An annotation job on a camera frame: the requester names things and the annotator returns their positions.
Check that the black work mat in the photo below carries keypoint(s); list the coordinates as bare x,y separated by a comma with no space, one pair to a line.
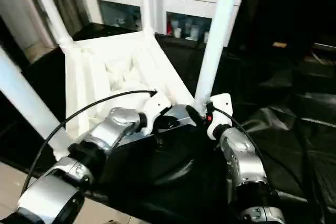
262,129

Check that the dark robot torso front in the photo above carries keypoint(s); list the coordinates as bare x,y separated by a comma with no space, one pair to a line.
109,222

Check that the white plastic table leg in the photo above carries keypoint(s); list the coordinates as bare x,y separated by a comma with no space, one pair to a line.
147,3
29,98
220,30
50,6

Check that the black cabinet with gold label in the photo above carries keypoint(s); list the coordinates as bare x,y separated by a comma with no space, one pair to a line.
288,6

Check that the white sliding door frame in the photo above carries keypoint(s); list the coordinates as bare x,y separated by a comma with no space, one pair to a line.
23,11

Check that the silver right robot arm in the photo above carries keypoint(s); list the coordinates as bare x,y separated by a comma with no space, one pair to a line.
241,153

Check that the grey curtain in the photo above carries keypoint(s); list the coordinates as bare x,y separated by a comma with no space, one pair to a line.
63,1

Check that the white plastic table top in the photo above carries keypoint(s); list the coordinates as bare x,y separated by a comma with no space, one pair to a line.
105,58

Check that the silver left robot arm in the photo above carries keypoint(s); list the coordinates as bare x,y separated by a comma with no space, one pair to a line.
113,127

